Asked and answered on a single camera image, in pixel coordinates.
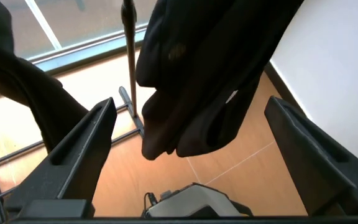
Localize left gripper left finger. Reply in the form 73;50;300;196
4;97;118;218

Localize black shorts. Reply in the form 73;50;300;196
0;0;90;153

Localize black clothes rack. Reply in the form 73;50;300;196
0;0;145;223

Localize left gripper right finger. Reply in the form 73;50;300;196
264;95;358;217

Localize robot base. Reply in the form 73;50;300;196
140;182;254;218

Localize black garment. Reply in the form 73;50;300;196
135;0;304;161

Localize window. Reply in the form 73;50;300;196
0;0;158;96

